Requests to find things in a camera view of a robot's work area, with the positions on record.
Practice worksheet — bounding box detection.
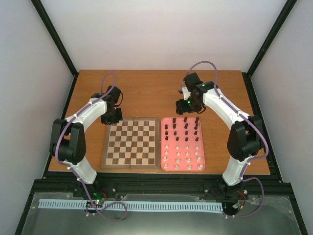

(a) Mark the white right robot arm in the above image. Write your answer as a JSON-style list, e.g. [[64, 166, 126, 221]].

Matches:
[[176, 72, 268, 199]]

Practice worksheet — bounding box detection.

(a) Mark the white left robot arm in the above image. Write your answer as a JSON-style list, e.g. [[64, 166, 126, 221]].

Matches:
[[49, 86, 122, 197]]

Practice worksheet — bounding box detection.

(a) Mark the wooden chess board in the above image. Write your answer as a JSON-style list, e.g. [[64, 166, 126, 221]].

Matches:
[[101, 117, 160, 170]]

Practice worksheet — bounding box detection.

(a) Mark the pink plastic tray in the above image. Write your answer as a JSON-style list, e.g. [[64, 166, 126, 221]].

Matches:
[[160, 117, 205, 172]]

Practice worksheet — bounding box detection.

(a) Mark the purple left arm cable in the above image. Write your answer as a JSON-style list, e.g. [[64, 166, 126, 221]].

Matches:
[[55, 71, 128, 222]]

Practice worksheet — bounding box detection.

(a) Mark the light blue cable duct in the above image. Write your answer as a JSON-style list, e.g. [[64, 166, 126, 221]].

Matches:
[[38, 199, 223, 213]]

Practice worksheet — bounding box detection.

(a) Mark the black aluminium frame rail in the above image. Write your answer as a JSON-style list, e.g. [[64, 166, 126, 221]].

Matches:
[[15, 171, 308, 235]]

